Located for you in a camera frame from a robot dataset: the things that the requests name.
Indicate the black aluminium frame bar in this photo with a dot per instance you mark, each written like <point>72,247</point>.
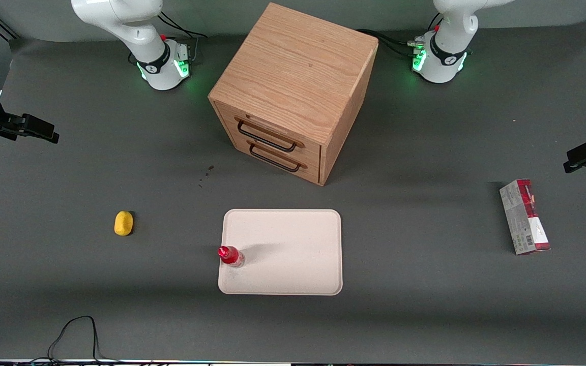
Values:
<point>3,28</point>

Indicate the dark grey table mat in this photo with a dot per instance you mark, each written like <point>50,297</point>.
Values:
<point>425,315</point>

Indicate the cream rectangular plastic tray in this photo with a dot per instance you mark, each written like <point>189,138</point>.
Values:
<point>293,254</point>

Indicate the red and grey carton box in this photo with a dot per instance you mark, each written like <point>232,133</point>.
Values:
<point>522,218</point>

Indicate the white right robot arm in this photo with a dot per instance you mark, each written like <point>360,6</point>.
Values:
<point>135,30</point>

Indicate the wooden drawer front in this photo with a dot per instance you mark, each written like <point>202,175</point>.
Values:
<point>303,173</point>
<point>272,133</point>

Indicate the small red coke bottle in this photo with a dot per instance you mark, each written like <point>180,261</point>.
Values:
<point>231,256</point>

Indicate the yellow lemon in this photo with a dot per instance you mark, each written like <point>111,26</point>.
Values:
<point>123,223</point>

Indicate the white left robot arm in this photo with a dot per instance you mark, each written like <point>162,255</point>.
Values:
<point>448,46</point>

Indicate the oak wooden drawer cabinet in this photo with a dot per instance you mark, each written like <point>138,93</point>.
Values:
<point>298,66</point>

